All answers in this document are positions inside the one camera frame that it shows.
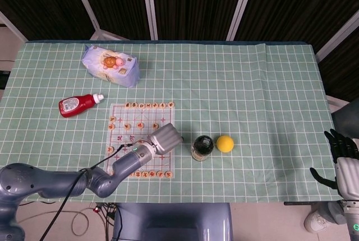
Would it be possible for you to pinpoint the blue grey robot torso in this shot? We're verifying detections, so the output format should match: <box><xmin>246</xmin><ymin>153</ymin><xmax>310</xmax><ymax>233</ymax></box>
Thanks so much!
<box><xmin>112</xmin><ymin>203</ymin><xmax>234</xmax><ymax>241</ymax></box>

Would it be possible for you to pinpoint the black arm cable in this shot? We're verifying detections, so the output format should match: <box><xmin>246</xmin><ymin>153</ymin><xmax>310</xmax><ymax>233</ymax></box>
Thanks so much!
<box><xmin>39</xmin><ymin>140</ymin><xmax>144</xmax><ymax>241</ymax></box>

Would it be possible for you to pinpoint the yellow foam ball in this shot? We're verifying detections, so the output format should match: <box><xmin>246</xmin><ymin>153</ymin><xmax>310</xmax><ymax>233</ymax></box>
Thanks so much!
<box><xmin>216</xmin><ymin>135</ymin><xmax>234</xmax><ymax>153</ymax></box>

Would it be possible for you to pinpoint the brown tea bottle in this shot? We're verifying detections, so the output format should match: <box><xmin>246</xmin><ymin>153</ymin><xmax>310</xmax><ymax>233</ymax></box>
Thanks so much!
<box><xmin>191</xmin><ymin>135</ymin><xmax>215</xmax><ymax>162</ymax></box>

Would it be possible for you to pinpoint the black floor cable bundle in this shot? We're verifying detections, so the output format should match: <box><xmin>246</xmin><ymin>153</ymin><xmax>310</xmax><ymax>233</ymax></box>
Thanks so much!
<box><xmin>103</xmin><ymin>203</ymin><xmax>122</xmax><ymax>241</ymax></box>

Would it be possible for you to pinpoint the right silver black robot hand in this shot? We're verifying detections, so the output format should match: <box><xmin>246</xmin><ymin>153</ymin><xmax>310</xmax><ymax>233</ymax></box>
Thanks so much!
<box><xmin>309</xmin><ymin>128</ymin><xmax>359</xmax><ymax>200</ymax></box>

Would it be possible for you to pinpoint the green checked tablecloth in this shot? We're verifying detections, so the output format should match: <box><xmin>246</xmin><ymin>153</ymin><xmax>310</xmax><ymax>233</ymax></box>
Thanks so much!
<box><xmin>0</xmin><ymin>41</ymin><xmax>348</xmax><ymax>204</ymax></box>

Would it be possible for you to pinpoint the dark slatted partition panel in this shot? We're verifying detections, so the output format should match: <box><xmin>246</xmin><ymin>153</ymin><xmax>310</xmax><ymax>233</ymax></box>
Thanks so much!
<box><xmin>150</xmin><ymin>0</ymin><xmax>249</xmax><ymax>41</ymax></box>
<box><xmin>319</xmin><ymin>25</ymin><xmax>359</xmax><ymax>103</ymax></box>
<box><xmin>75</xmin><ymin>0</ymin><xmax>154</xmax><ymax>41</ymax></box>
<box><xmin>0</xmin><ymin>0</ymin><xmax>95</xmax><ymax>42</ymax></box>
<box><xmin>235</xmin><ymin>0</ymin><xmax>359</xmax><ymax>54</ymax></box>

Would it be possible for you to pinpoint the white sneaker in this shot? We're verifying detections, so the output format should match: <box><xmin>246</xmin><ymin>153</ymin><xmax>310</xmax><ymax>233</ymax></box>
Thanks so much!
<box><xmin>304</xmin><ymin>210</ymin><xmax>326</xmax><ymax>234</ymax></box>

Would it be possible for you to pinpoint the red ketchup squeeze bottle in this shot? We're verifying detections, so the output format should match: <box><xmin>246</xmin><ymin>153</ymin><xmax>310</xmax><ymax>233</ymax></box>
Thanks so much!
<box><xmin>58</xmin><ymin>94</ymin><xmax>105</xmax><ymax>118</ymax></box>

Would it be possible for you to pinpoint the translucent xiangqi board mat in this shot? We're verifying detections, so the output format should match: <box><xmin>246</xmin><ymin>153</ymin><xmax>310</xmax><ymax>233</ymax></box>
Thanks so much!
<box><xmin>103</xmin><ymin>101</ymin><xmax>177</xmax><ymax>179</ymax></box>

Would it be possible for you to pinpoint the pale blue tissue pack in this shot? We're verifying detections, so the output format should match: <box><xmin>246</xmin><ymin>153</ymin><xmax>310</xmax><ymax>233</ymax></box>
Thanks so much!
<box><xmin>81</xmin><ymin>44</ymin><xmax>140</xmax><ymax>88</ymax></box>

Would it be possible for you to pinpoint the white partition frame post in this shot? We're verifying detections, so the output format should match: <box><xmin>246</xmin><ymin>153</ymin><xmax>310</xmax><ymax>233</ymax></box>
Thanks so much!
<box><xmin>68</xmin><ymin>0</ymin><xmax>130</xmax><ymax>41</ymax></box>
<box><xmin>141</xmin><ymin>0</ymin><xmax>158</xmax><ymax>41</ymax></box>
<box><xmin>0</xmin><ymin>11</ymin><xmax>29</xmax><ymax>43</ymax></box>
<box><xmin>226</xmin><ymin>0</ymin><xmax>258</xmax><ymax>41</ymax></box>
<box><xmin>315</xmin><ymin>13</ymin><xmax>359</xmax><ymax>63</ymax></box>

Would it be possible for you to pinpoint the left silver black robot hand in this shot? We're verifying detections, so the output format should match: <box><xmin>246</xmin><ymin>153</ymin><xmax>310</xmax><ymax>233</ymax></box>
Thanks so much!
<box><xmin>150</xmin><ymin>123</ymin><xmax>185</xmax><ymax>156</ymax></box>

